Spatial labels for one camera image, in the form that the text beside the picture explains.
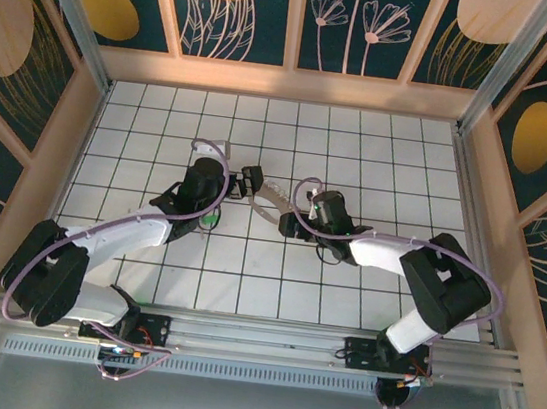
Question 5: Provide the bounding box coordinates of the green-headed key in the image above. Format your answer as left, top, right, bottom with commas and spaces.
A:
197, 210, 220, 243

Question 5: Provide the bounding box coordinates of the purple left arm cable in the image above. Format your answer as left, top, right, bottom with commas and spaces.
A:
0, 115, 238, 393

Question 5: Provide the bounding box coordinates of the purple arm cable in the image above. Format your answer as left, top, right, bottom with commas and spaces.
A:
267, 174, 517, 409
0, 115, 238, 393

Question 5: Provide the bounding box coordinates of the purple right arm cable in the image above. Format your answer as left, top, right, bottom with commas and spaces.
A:
267, 174, 517, 409

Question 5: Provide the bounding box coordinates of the aluminium mounting rail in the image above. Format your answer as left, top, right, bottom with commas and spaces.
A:
0, 282, 528, 399

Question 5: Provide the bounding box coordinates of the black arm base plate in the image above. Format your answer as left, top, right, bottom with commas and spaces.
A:
340, 334, 437, 381
77, 303, 174, 351

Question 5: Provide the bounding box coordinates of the aluminium side rail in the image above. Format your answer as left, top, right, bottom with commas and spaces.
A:
424, 126, 535, 352

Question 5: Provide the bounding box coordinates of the slotted metal cable duct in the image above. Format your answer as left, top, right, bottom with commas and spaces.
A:
0, 332, 385, 404

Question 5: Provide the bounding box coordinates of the small circuit board with wires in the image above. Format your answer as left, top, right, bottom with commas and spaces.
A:
96, 341, 148, 365
395, 371, 434, 392

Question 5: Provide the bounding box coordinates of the aluminium frame post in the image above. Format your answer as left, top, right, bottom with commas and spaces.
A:
6, 0, 126, 99
456, 0, 547, 147

